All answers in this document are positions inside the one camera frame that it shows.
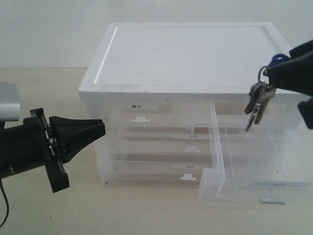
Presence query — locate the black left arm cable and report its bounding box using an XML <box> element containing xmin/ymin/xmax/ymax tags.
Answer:
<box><xmin>0</xmin><ymin>178</ymin><xmax>10</xmax><ymax>228</ymax></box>

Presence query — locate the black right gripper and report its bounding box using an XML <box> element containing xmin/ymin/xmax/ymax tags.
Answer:
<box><xmin>266</xmin><ymin>40</ymin><xmax>313</xmax><ymax>129</ymax></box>

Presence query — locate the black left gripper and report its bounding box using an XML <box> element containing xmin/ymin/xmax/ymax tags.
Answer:
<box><xmin>23</xmin><ymin>108</ymin><xmax>106</xmax><ymax>192</ymax></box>

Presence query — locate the bottom wide translucent drawer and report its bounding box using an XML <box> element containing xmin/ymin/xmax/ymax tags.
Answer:
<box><xmin>113</xmin><ymin>153</ymin><xmax>212</xmax><ymax>182</ymax></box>

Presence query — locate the wide translucent drawer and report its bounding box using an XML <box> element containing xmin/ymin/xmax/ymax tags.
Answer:
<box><xmin>111</xmin><ymin>127</ymin><xmax>215</xmax><ymax>154</ymax></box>
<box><xmin>113</xmin><ymin>153</ymin><xmax>212</xmax><ymax>182</ymax></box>

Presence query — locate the bunch of keys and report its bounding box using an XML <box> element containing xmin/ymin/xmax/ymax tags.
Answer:
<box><xmin>245</xmin><ymin>54</ymin><xmax>290</xmax><ymax>133</ymax></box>

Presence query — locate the middle wide translucent drawer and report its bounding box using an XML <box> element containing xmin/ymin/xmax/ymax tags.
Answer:
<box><xmin>111</xmin><ymin>127</ymin><xmax>215</xmax><ymax>154</ymax></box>

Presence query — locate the white translucent drawer cabinet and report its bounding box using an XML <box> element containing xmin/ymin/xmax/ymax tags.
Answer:
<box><xmin>78</xmin><ymin>22</ymin><xmax>306</xmax><ymax>187</ymax></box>

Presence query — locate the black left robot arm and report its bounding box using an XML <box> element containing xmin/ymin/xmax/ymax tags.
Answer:
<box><xmin>0</xmin><ymin>108</ymin><xmax>106</xmax><ymax>192</ymax></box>

